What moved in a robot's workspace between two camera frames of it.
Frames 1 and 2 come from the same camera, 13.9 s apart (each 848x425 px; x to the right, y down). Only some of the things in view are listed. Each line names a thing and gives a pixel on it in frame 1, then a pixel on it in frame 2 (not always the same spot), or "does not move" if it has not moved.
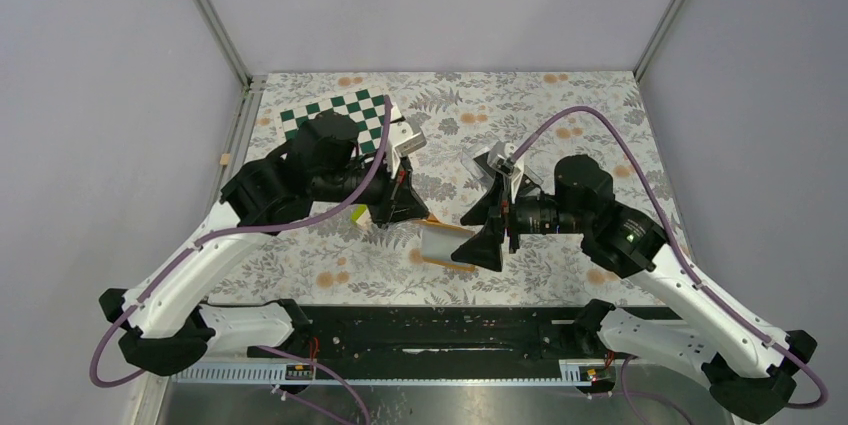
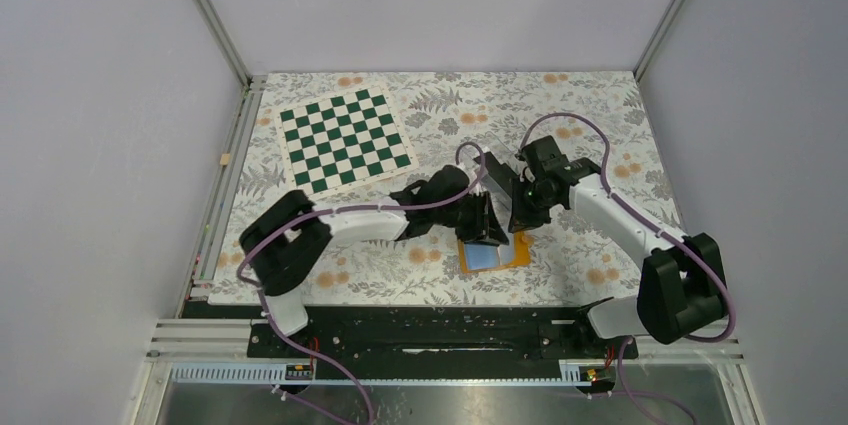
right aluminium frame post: [672, 12] does not move
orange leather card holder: [438, 242] -> [522, 249]
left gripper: [399, 202] -> [485, 227]
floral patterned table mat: [456, 117] does not move
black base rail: [381, 334] does not move
